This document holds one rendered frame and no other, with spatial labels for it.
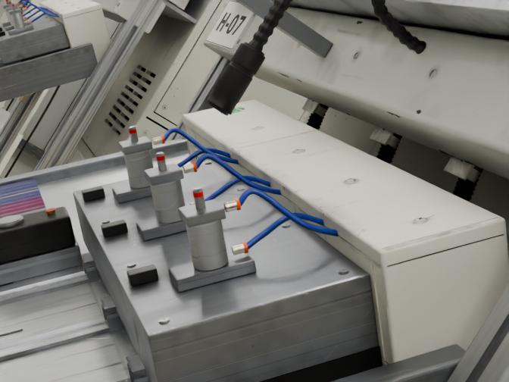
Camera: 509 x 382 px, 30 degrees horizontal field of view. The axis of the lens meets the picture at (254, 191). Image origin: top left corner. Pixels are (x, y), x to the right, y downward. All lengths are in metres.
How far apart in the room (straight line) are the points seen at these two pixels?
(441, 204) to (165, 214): 0.20
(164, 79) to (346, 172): 1.28
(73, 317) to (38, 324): 0.03
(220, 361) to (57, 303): 0.25
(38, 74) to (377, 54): 1.22
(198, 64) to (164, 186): 1.30
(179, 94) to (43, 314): 1.25
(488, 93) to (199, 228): 0.20
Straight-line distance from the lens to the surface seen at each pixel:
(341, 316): 0.56
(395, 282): 0.55
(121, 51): 1.90
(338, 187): 0.66
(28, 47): 1.94
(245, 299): 0.55
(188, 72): 1.96
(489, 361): 0.54
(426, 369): 0.55
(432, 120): 0.64
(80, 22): 1.93
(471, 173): 0.74
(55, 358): 0.68
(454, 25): 0.68
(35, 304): 0.78
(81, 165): 1.16
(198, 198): 0.57
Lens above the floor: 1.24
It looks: 3 degrees down
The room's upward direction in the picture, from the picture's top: 31 degrees clockwise
